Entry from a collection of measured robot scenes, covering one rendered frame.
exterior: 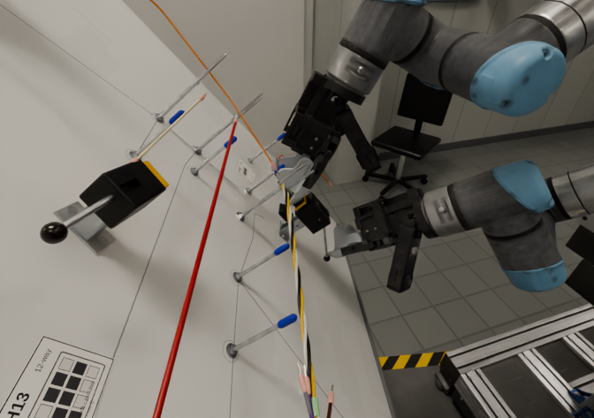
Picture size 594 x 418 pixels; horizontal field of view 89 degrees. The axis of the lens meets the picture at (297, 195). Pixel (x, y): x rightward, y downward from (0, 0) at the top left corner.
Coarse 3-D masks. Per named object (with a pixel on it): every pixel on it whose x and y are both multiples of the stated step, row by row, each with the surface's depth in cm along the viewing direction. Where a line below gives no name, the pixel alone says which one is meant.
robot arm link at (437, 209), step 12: (432, 192) 48; (444, 192) 46; (432, 204) 46; (444, 204) 45; (432, 216) 46; (444, 216) 45; (456, 216) 50; (432, 228) 47; (444, 228) 46; (456, 228) 45
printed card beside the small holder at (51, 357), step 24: (48, 360) 19; (72, 360) 20; (96, 360) 21; (24, 384) 17; (48, 384) 18; (72, 384) 19; (96, 384) 20; (0, 408) 16; (24, 408) 17; (48, 408) 18; (72, 408) 19; (96, 408) 20
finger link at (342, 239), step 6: (336, 228) 59; (342, 228) 58; (336, 234) 59; (342, 234) 58; (348, 234) 57; (354, 234) 56; (360, 234) 55; (336, 240) 58; (342, 240) 58; (348, 240) 57; (354, 240) 56; (360, 240) 55; (336, 246) 58; (342, 246) 57; (330, 252) 60; (336, 252) 58; (336, 258) 60
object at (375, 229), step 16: (416, 192) 50; (368, 208) 54; (384, 208) 53; (400, 208) 51; (416, 208) 48; (368, 224) 53; (384, 224) 51; (400, 224) 51; (416, 224) 50; (368, 240) 53; (384, 240) 51
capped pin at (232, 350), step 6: (288, 318) 29; (294, 318) 29; (276, 324) 29; (282, 324) 29; (288, 324) 29; (264, 330) 30; (270, 330) 30; (258, 336) 30; (246, 342) 31; (252, 342) 30; (228, 348) 31; (234, 348) 31; (240, 348) 31; (228, 354) 31; (234, 354) 31
